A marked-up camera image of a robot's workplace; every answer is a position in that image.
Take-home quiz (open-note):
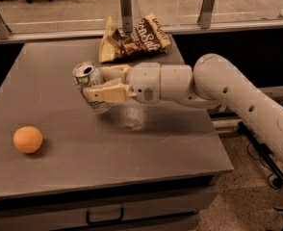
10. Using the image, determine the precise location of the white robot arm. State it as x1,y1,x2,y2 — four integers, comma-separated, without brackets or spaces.
72,54,283,163

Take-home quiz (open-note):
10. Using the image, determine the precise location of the grey metal post middle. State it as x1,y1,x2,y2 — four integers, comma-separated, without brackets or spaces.
120,0,133,34

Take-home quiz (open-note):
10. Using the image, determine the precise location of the silver 7up soda can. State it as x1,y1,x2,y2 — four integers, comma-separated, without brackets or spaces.
72,62,111,114

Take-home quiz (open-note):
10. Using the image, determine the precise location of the grey metal post right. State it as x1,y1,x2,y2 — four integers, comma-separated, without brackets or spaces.
197,0,216,29

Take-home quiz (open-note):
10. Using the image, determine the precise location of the black drawer handle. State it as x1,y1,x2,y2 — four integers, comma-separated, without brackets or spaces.
86,207,124,226

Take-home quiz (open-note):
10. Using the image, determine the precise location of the grey table drawer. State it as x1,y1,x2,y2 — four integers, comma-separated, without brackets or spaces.
0,186,218,231

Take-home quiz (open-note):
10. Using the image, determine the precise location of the brown sea salt chip bag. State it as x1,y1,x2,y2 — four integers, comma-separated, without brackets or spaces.
98,13,171,63

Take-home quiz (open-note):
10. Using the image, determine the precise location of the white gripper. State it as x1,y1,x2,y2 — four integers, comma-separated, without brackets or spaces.
83,63,161,104

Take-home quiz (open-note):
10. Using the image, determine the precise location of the orange fruit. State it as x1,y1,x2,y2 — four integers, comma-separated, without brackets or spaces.
13,126,43,154

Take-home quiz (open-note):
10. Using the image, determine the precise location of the black stand leg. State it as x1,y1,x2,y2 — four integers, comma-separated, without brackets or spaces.
238,121,283,190

